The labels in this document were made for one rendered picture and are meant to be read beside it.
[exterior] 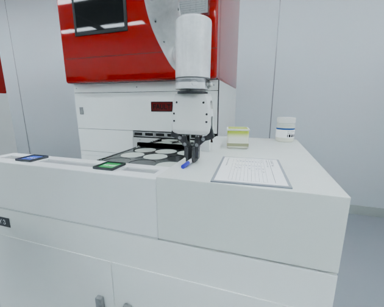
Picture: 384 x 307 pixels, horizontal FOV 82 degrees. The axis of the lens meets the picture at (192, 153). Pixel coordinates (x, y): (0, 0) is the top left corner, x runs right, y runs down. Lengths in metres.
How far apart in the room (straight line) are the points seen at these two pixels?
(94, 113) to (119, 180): 0.87
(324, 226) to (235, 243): 0.16
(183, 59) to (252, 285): 0.50
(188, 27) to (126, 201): 0.40
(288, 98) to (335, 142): 0.64
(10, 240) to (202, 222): 0.61
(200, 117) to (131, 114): 0.72
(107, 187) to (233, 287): 0.35
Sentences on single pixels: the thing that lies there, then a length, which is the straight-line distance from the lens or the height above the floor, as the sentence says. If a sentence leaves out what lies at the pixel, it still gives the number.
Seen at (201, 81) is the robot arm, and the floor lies 1.16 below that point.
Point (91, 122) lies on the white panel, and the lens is 1.37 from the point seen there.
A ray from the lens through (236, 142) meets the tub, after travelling 0.75.
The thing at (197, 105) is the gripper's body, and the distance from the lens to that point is 0.53.
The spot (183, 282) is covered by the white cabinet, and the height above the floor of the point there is 0.72.
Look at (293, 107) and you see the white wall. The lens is 2.52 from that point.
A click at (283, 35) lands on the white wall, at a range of 2.59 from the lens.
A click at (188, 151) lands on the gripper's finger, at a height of 0.99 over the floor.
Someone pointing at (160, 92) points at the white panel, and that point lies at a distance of 1.13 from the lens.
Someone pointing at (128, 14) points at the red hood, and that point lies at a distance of 1.21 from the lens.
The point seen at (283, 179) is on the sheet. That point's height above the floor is 0.97.
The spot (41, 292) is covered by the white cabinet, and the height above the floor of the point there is 0.56.
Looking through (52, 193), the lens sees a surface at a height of 0.89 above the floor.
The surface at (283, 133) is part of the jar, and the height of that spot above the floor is 1.00.
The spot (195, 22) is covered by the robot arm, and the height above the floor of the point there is 1.28.
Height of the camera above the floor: 1.11
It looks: 13 degrees down
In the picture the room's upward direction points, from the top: straight up
